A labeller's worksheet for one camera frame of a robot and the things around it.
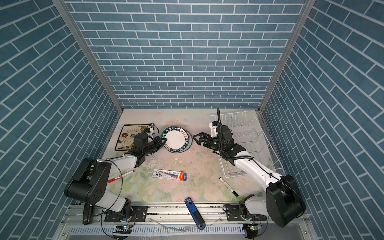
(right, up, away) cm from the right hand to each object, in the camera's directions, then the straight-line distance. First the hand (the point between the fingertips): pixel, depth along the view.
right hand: (197, 137), depth 81 cm
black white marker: (+18, -28, +2) cm, 33 cm away
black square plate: (-48, -3, +18) cm, 51 cm away
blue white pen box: (-16, -23, +6) cm, 28 cm away
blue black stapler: (0, -36, -10) cm, 37 cm away
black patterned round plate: (-12, -3, +15) cm, 19 cm away
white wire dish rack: (+39, 0, +29) cm, 48 cm away
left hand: (-18, -2, +10) cm, 21 cm away
